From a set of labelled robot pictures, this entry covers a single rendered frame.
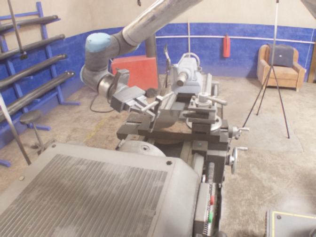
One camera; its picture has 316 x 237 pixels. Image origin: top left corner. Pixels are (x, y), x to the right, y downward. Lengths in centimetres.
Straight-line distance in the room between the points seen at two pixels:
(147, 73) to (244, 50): 249
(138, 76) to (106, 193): 373
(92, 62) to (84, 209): 51
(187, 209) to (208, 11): 491
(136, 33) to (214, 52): 458
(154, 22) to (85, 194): 56
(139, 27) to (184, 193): 55
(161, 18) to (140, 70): 342
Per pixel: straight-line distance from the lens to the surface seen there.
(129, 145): 82
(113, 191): 49
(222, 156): 142
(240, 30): 524
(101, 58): 77
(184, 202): 49
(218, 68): 539
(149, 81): 417
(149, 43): 409
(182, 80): 174
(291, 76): 490
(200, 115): 125
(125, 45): 83
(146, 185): 48
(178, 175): 51
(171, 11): 68
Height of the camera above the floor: 169
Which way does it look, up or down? 29 degrees down
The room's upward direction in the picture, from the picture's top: 5 degrees counter-clockwise
